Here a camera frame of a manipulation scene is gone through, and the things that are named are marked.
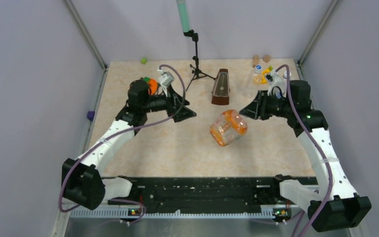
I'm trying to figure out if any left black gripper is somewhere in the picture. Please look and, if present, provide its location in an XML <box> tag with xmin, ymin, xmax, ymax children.
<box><xmin>142</xmin><ymin>83</ymin><xmax>196</xmax><ymax>121</ymax></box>

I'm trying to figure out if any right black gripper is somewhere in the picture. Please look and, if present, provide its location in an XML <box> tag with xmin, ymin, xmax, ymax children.
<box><xmin>239</xmin><ymin>90</ymin><xmax>293</xmax><ymax>120</ymax></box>

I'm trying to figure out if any orange clear plastic bottle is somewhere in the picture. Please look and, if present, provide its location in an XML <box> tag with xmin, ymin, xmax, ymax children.
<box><xmin>210</xmin><ymin>110</ymin><xmax>248</xmax><ymax>147</ymax></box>

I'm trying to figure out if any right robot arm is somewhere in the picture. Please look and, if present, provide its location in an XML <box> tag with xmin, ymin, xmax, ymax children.
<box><xmin>240</xmin><ymin>80</ymin><xmax>372</xmax><ymax>232</ymax></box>

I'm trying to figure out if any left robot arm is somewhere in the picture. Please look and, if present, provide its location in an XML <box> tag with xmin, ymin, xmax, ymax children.
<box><xmin>59</xmin><ymin>79</ymin><xmax>197</xmax><ymax>210</ymax></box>

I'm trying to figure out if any clear bottle blue cap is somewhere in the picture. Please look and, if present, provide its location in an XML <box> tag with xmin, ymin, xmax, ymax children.
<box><xmin>243</xmin><ymin>64</ymin><xmax>263</xmax><ymax>98</ymax></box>

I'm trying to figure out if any blue water bottle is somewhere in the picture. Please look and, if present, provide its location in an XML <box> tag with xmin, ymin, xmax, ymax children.
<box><xmin>283</xmin><ymin>71</ymin><xmax>292</xmax><ymax>79</ymax></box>

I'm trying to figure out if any brown metronome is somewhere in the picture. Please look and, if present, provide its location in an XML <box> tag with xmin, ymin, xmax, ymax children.
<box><xmin>211</xmin><ymin>69</ymin><xmax>230</xmax><ymax>106</ymax></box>

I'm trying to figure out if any orange tape dispenser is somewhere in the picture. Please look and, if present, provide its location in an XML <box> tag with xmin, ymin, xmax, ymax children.
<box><xmin>143</xmin><ymin>77</ymin><xmax>158</xmax><ymax>95</ymax></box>

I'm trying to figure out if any black tripod stand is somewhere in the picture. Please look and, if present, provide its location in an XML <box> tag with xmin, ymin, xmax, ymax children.
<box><xmin>184</xmin><ymin>30</ymin><xmax>215</xmax><ymax>91</ymax></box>

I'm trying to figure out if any yellow triangle toy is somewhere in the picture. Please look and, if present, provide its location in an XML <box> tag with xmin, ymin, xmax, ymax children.
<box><xmin>260</xmin><ymin>68</ymin><xmax>272</xmax><ymax>84</ymax></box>

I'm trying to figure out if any left wooden block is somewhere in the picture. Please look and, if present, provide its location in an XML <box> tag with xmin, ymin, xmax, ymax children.
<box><xmin>252</xmin><ymin>54</ymin><xmax>261</xmax><ymax>68</ymax></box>

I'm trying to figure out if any wooden block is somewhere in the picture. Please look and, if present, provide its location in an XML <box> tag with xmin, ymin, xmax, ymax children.
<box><xmin>252</xmin><ymin>54</ymin><xmax>261</xmax><ymax>68</ymax></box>
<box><xmin>262</xmin><ymin>54</ymin><xmax>272</xmax><ymax>63</ymax></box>

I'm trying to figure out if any right wooden block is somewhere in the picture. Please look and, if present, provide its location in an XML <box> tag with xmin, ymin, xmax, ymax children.
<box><xmin>262</xmin><ymin>54</ymin><xmax>272</xmax><ymax>63</ymax></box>

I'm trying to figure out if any purple block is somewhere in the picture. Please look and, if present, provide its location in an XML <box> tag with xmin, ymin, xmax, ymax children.
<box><xmin>86</xmin><ymin>111</ymin><xmax>95</xmax><ymax>121</ymax></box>

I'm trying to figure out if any green foam microphone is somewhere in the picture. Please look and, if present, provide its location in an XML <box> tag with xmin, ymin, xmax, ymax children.
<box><xmin>176</xmin><ymin>0</ymin><xmax>191</xmax><ymax>34</ymax></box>

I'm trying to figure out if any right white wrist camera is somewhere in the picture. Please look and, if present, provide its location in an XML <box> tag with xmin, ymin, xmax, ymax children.
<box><xmin>265</xmin><ymin>70</ymin><xmax>287</xmax><ymax>98</ymax></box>

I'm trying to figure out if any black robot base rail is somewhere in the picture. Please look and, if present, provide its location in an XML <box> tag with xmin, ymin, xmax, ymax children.
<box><xmin>108</xmin><ymin>177</ymin><xmax>301</xmax><ymax>224</ymax></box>

